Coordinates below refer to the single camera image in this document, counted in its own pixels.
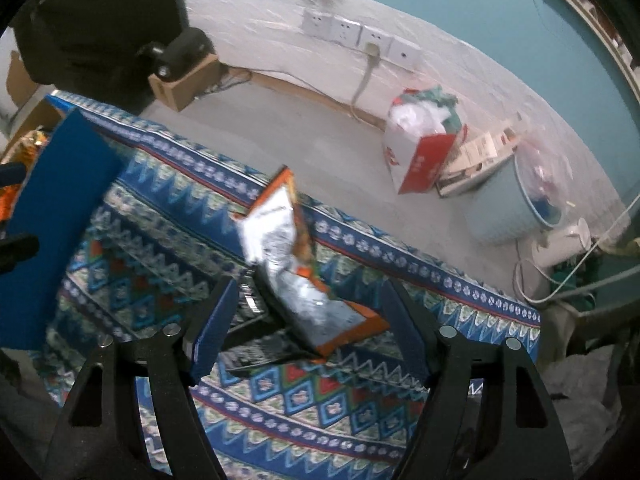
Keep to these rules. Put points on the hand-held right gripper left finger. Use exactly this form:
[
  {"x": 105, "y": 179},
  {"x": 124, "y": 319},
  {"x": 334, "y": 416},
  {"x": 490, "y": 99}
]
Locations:
[{"x": 215, "y": 330}]

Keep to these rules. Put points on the silver orange-edged snack packet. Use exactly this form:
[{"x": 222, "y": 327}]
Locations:
[{"x": 280, "y": 240}]

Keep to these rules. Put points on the patterned blue tablecloth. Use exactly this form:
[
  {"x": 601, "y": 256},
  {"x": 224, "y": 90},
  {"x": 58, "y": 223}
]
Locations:
[{"x": 320, "y": 400}]

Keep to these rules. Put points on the black snack packet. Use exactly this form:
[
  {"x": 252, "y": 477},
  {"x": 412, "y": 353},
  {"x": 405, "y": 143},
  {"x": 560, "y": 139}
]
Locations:
[{"x": 260, "y": 350}]

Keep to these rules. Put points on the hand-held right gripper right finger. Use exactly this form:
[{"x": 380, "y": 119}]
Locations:
[{"x": 405, "y": 330}]

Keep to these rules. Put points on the white printed cartons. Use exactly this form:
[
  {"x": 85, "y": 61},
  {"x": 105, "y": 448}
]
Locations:
[{"x": 480, "y": 152}]

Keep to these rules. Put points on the black device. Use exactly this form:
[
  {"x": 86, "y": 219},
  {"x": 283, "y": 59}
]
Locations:
[{"x": 185, "y": 47}]

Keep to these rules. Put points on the white wall socket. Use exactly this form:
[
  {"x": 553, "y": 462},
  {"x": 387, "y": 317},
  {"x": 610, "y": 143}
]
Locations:
[
  {"x": 346, "y": 31},
  {"x": 316, "y": 22},
  {"x": 404, "y": 52},
  {"x": 377, "y": 37}
]

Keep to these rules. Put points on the dark cloth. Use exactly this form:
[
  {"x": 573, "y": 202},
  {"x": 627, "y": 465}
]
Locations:
[{"x": 100, "y": 20}]

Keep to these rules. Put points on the grey cloth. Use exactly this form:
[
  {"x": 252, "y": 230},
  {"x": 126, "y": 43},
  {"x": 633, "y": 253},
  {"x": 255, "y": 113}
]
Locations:
[{"x": 585, "y": 390}]

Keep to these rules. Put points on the small brown cardboard box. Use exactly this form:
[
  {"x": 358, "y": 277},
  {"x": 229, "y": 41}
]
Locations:
[{"x": 180, "y": 90}]

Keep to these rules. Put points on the white electric kettle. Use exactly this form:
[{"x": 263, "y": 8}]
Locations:
[{"x": 560, "y": 245}]

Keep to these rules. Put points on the light blue waste bin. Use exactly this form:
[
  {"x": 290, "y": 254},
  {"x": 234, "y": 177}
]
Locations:
[{"x": 500, "y": 205}]

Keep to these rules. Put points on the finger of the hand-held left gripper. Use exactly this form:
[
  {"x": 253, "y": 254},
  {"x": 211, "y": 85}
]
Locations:
[
  {"x": 12, "y": 172},
  {"x": 17, "y": 252}
]

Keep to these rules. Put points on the white wall trim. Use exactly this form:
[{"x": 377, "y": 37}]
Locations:
[{"x": 575, "y": 5}]

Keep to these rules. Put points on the gold snack packet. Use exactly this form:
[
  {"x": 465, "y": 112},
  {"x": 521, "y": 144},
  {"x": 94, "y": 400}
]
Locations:
[{"x": 29, "y": 142}]

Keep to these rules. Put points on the red and white paper bag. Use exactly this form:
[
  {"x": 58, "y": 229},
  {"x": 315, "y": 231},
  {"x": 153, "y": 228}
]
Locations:
[{"x": 425, "y": 160}]

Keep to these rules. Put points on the blue cardboard box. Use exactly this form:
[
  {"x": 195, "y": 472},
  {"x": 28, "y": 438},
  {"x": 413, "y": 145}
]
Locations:
[{"x": 50, "y": 230}]

